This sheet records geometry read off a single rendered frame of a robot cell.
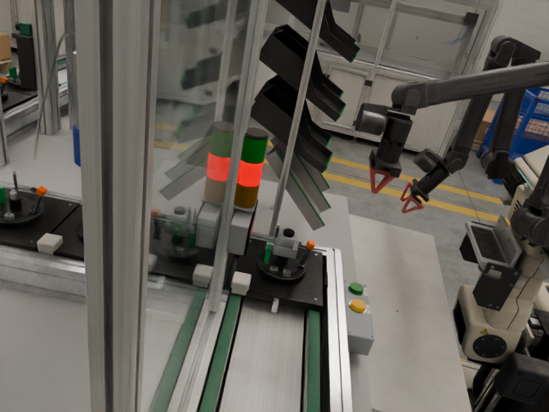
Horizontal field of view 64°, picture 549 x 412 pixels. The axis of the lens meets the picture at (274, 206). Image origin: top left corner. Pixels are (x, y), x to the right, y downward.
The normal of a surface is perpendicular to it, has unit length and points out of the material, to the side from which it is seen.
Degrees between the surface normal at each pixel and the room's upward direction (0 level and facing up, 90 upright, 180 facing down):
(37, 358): 0
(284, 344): 0
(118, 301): 90
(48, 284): 90
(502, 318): 90
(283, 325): 0
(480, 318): 8
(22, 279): 90
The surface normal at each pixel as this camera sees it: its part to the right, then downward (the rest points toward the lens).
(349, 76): -0.20, 0.45
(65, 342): 0.18, -0.85
